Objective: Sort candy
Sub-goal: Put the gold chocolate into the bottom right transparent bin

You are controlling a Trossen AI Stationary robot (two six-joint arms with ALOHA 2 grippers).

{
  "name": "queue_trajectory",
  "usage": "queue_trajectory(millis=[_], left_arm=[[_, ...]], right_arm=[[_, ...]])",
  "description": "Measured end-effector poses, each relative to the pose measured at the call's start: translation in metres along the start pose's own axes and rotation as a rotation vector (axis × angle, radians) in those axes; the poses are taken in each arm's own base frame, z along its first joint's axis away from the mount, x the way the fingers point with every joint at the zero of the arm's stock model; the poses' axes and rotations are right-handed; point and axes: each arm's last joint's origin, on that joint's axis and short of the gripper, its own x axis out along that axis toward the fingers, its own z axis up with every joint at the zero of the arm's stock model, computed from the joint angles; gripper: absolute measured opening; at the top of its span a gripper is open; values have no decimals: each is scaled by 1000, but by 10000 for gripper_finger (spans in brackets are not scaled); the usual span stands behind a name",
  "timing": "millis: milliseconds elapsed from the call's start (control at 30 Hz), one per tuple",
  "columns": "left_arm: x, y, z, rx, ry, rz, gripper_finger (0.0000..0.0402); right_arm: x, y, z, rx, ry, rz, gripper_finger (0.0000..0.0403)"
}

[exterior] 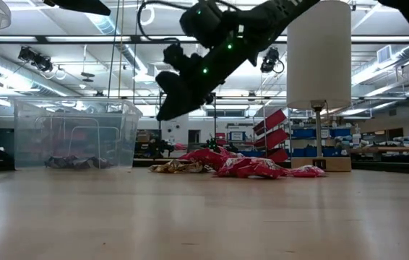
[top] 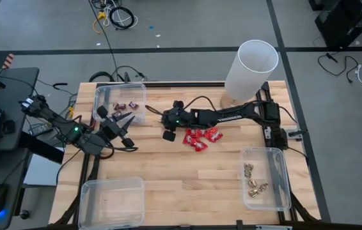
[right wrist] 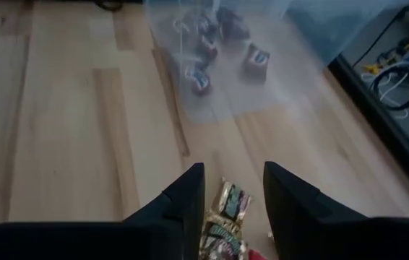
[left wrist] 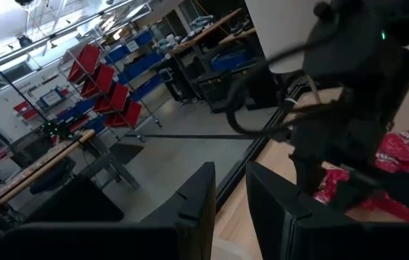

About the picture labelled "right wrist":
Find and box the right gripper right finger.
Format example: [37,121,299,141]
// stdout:
[264,161,370,260]

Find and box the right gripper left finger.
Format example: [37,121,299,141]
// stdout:
[123,162,206,260]

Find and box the brown Snickers mini bar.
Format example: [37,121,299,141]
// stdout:
[184,66,212,97]
[242,43,272,79]

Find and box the gold foil wrapped candy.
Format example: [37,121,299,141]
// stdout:
[218,178,252,222]
[199,212,249,260]

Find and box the red wrapped candy bar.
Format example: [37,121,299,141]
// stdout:
[248,248,269,260]

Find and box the clear plastic bin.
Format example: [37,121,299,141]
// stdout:
[142,0,409,124]

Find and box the black aluminium frame rail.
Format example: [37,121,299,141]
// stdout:
[327,53,409,210]

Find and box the coiled black cable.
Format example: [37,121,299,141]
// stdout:
[370,59,409,111]

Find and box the tangled white cable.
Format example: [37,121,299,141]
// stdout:
[361,59,409,120]

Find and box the yellow cable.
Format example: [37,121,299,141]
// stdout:
[361,25,409,75]

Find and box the long thin black cable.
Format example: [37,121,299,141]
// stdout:
[350,6,408,69]

